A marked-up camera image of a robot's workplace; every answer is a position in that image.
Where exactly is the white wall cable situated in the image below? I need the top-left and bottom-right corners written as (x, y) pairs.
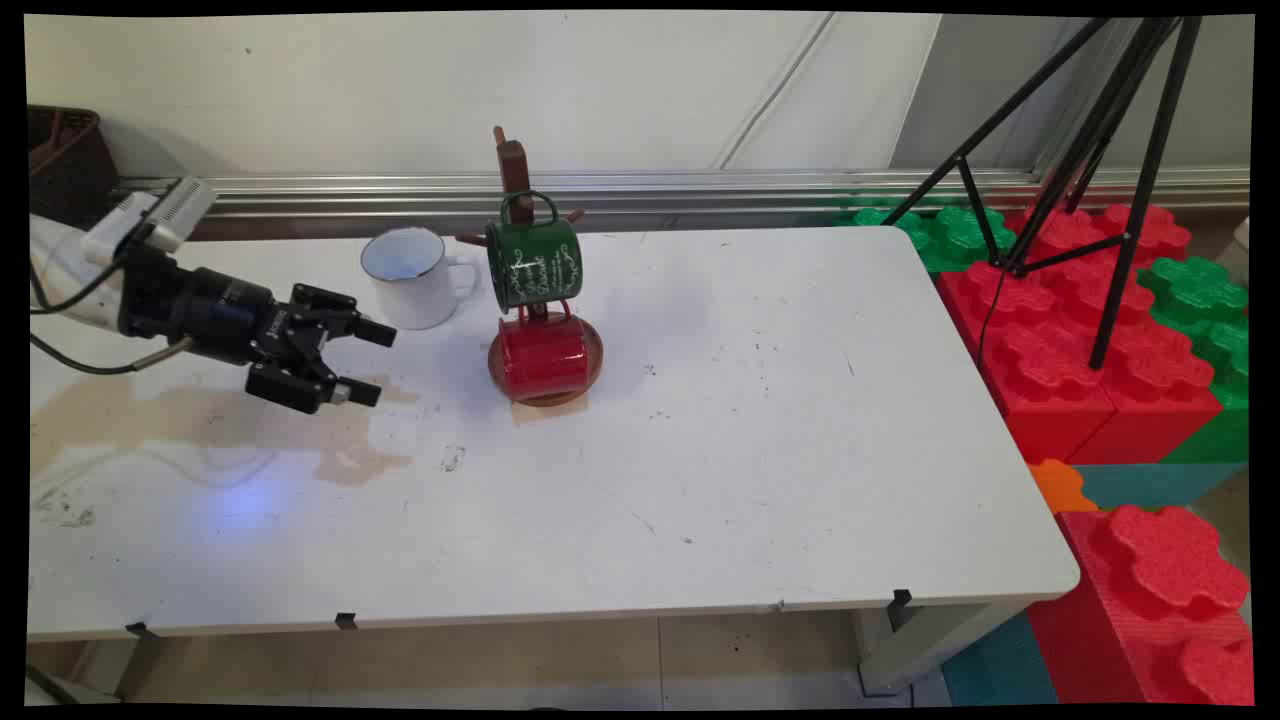
top-left (712, 12), bottom-right (839, 171)

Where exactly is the thin black tripod cable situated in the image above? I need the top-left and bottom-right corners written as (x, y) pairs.
top-left (975, 265), bottom-right (1011, 366)

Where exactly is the black tripod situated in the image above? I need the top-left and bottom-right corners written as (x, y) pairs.
top-left (880, 15), bottom-right (1206, 371)

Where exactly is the orange foam piece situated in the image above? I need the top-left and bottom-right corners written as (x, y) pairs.
top-left (1028, 458), bottom-right (1099, 516)

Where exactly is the teal foam mat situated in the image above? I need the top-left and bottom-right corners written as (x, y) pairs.
top-left (1075, 462), bottom-right (1247, 511)

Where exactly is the dark brown wicker basket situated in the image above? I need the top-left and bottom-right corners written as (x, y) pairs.
top-left (28, 105), bottom-right (119, 236)

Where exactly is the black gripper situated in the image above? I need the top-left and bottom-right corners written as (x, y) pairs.
top-left (118, 245), bottom-right (398, 415)

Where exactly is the black floor cable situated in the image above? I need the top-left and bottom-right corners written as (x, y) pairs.
top-left (25, 664), bottom-right (81, 706)

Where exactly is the red foam building block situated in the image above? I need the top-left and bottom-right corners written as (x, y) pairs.
top-left (1040, 200), bottom-right (1226, 466)
top-left (1025, 503), bottom-right (1256, 706)
top-left (935, 205), bottom-right (1119, 466)

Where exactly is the black gripper cable grey plug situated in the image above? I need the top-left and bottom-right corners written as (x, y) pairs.
top-left (30, 333), bottom-right (193, 377)

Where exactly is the thin black camera cable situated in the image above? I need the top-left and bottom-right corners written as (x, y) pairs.
top-left (30, 225), bottom-right (126, 316)

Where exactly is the red enamel mug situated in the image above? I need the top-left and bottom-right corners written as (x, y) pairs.
top-left (497, 298), bottom-right (591, 401)

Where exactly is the green foam building block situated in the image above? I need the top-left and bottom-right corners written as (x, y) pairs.
top-left (1138, 255), bottom-right (1251, 464)
top-left (835, 195), bottom-right (1019, 273)

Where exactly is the white table leg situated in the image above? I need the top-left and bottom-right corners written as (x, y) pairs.
top-left (855, 600), bottom-right (1031, 698)

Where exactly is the green enamel mug white print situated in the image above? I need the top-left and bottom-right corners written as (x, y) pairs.
top-left (485, 190), bottom-right (584, 313)

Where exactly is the aluminium wall rail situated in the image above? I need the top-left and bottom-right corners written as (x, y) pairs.
top-left (110, 168), bottom-right (1251, 217)

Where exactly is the wooden mug tree stand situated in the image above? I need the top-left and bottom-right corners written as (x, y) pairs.
top-left (455, 125), bottom-right (605, 408)

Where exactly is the white grey wrist camera box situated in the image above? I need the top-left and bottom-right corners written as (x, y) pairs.
top-left (82, 177), bottom-right (218, 267)

